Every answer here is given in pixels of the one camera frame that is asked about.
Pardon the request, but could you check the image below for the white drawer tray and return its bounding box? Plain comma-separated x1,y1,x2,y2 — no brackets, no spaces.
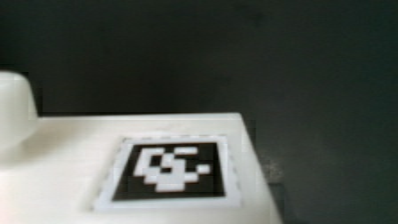
0,71,283,224

